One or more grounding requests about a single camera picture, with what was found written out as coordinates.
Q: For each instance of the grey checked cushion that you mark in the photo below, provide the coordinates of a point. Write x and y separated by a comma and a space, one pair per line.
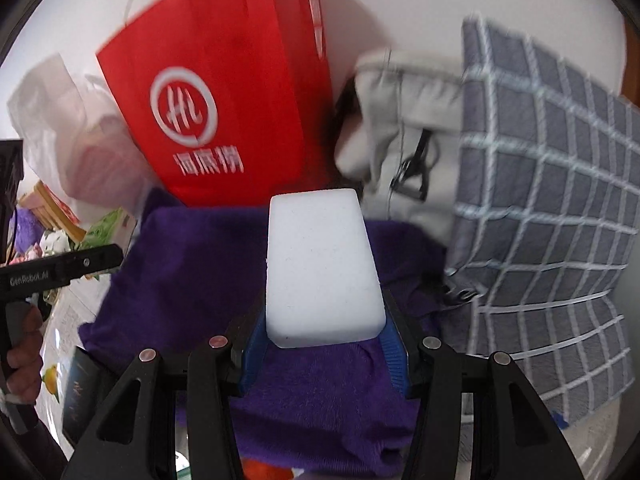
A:
545, 217

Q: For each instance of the wooden bed headboard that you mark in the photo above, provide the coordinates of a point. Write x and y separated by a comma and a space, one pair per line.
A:
51, 212

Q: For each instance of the person's left hand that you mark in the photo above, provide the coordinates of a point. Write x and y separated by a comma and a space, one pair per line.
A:
25, 383

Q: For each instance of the white Miniso plastic bag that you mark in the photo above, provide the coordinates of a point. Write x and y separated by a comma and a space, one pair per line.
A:
78, 143

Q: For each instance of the green tissue pack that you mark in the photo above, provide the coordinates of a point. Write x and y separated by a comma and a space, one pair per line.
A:
115, 228

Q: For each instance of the grey canvas bag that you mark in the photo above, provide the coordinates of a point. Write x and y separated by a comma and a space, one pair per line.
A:
400, 139

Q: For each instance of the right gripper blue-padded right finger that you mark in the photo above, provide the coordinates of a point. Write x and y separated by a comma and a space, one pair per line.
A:
514, 434

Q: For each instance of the purple plush toy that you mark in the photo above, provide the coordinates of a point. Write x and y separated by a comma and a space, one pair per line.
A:
28, 232

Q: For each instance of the red paper shopping bag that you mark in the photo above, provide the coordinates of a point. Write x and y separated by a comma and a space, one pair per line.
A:
229, 100

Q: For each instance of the purple towel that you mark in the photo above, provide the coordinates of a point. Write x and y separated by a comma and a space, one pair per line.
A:
323, 399

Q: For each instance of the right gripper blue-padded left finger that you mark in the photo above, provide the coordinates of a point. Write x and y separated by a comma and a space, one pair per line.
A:
132, 433

